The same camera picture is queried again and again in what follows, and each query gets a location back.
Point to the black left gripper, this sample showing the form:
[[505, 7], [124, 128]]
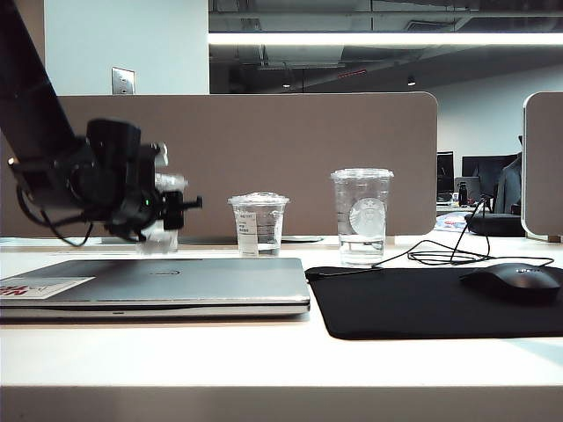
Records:
[[127, 202]]

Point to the small clear plastic cup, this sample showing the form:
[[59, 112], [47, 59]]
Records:
[[160, 244]]

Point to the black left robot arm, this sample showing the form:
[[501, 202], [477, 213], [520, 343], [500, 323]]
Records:
[[26, 88]]

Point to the silver Dell laptop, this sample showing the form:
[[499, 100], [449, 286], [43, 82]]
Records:
[[176, 281]]

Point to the clear cup with white label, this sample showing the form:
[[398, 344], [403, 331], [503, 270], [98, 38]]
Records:
[[259, 220]]

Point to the white red laptop sticker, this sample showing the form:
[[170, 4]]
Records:
[[48, 285]]

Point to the tall clear Starbucks cup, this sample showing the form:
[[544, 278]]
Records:
[[363, 211]]

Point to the wide brown desk partition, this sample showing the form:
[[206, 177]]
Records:
[[264, 145]]

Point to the black mouse pad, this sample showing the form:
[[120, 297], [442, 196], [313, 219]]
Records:
[[418, 307]]

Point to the slim black monitor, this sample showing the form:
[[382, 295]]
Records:
[[445, 176]]

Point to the blue printed plastic bag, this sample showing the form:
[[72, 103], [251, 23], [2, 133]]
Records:
[[448, 223]]

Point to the dark drinking bottle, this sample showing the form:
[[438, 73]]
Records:
[[462, 195]]

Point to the large black monitor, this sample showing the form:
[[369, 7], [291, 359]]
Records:
[[484, 171]]

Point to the black zipper case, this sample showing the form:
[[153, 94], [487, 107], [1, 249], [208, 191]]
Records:
[[497, 224]]

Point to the grey jacket on chair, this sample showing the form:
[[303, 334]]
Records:
[[510, 189]]

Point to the black computer mouse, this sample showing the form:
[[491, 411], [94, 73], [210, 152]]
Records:
[[510, 281]]

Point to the narrow brown desk partition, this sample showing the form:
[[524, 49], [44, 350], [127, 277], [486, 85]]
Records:
[[545, 167]]

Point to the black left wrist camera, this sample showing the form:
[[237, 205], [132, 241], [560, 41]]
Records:
[[112, 145]]

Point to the silver partition base rail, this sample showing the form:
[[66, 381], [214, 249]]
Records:
[[299, 239]]

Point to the metal wall plate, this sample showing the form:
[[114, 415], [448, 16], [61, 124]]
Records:
[[123, 80]]

